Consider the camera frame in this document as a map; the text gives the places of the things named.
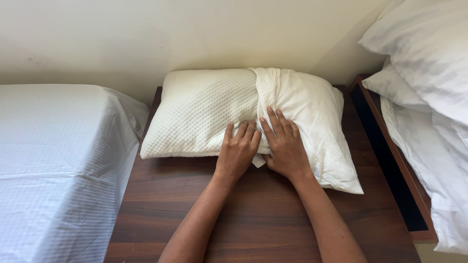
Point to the person's right hand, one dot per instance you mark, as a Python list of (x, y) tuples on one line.
[(289, 153)]

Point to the person's left hand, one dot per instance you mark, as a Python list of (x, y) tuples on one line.
[(236, 155)]

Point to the white pillowcase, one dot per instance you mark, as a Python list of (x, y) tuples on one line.
[(310, 120)]

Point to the white textured pillow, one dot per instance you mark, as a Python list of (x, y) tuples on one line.
[(201, 111)]

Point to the small white pillow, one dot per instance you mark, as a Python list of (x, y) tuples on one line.
[(393, 89)]

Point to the large white pillow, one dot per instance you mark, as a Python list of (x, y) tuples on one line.
[(424, 51)]

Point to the bed with white striped sheet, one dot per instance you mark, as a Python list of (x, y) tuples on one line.
[(62, 171)]

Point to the wooden bed frame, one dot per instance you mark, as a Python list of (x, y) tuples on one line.
[(393, 160)]

